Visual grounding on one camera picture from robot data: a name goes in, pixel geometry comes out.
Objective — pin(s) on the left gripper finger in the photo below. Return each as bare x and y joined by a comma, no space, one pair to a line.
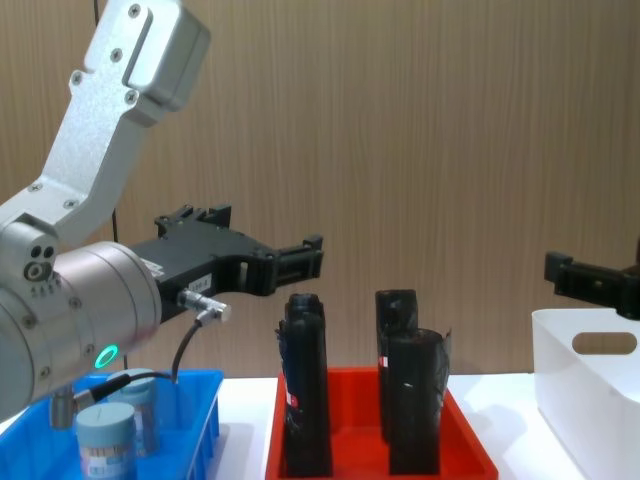
300,260
187,214

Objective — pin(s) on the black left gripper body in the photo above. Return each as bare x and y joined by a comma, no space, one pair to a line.
200,255

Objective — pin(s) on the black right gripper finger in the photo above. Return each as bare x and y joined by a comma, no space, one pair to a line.
590,282

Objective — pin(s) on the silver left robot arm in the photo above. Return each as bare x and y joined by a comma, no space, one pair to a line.
100,300

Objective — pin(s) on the black roll with red label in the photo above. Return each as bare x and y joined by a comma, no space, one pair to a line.
307,380
395,310

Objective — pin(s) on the white plastic bin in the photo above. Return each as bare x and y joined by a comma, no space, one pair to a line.
575,400

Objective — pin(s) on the blue plastic bin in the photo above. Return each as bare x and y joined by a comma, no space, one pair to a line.
185,400

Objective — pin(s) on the jar with grey-blue lid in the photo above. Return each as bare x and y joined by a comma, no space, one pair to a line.
145,415
106,435

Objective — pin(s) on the wide black roll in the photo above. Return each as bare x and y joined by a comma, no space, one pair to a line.
417,400

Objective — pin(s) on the red plastic bin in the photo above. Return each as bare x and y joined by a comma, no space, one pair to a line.
360,450

